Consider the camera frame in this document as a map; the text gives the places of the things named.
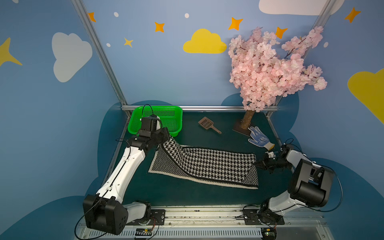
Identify black white knitted scarf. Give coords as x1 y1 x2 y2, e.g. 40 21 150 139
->
149 138 259 190

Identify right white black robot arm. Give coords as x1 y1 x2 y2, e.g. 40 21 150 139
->
256 144 339 225

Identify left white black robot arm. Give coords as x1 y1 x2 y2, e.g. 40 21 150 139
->
83 128 171 235

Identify green plastic basket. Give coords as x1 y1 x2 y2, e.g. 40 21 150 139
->
128 106 183 137

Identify blue white work glove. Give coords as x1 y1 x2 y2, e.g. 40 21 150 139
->
248 127 275 151

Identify brown plastic litter scoop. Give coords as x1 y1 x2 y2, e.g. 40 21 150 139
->
198 117 222 134

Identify right electronics board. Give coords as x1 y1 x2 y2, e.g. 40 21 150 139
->
261 228 277 240

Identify electronics board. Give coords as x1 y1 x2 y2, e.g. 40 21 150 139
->
261 228 277 240
134 229 152 240

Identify pink artificial cherry blossom tree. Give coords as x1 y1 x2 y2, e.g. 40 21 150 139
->
228 27 328 135

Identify left electronics board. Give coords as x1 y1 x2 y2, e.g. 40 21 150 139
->
134 229 152 240

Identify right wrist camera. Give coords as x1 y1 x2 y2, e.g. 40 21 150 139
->
265 151 276 159

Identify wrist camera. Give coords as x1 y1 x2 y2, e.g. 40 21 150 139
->
140 115 160 132
265 151 276 159

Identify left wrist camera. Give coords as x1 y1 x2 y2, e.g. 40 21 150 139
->
140 115 160 132

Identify aluminium frame back bar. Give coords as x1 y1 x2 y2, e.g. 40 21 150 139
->
122 105 279 112

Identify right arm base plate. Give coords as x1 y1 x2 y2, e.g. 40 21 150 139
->
243 209 285 226

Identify aluminium front rail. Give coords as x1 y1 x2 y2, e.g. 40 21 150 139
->
74 205 334 240

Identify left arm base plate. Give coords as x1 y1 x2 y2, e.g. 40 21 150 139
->
138 209 166 226

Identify left aluminium frame post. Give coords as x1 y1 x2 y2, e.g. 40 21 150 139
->
72 0 128 106

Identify aluminium frame post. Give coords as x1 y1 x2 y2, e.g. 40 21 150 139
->
266 0 337 120
72 0 128 106

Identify right aluminium frame post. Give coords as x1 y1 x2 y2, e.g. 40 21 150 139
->
266 0 337 120

